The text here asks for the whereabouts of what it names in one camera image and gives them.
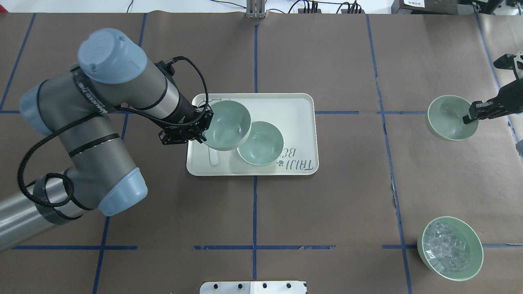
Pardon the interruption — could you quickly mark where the cream bear print tray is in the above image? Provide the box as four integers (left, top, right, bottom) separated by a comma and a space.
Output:
186, 93, 319, 176

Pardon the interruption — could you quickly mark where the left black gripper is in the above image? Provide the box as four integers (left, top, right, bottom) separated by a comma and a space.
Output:
163, 94, 209, 144

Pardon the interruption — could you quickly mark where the white plastic spoon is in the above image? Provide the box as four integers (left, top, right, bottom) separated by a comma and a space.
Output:
208, 148, 220, 166

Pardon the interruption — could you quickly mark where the green bowl on tray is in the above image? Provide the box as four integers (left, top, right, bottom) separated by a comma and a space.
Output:
237, 121, 284, 166

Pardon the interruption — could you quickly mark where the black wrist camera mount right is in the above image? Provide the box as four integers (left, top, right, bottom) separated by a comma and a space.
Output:
493, 51, 523, 80

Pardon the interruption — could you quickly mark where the green bowl with ice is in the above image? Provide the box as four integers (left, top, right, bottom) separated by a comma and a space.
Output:
416, 216, 484, 282

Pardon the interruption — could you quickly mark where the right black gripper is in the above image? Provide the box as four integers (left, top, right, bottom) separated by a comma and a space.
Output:
463, 80, 523, 124

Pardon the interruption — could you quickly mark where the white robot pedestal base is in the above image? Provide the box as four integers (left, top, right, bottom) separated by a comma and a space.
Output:
199, 281, 308, 294

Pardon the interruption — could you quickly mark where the black power strip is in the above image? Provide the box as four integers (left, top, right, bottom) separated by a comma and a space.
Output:
295, 5, 366, 14

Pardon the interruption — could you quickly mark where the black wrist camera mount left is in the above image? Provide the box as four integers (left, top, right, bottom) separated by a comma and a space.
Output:
155, 100, 214, 145

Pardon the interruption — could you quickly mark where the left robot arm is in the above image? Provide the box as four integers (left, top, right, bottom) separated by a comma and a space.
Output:
1, 28, 213, 251

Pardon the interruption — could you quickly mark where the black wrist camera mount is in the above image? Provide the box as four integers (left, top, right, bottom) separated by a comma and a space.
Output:
155, 100, 214, 145
493, 51, 523, 80

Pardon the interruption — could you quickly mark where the aluminium frame post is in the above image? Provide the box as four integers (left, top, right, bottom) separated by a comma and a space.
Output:
246, 0, 267, 19

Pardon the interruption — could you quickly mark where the clear ice cubes pile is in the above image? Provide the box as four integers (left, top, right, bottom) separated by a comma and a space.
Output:
422, 221, 471, 274

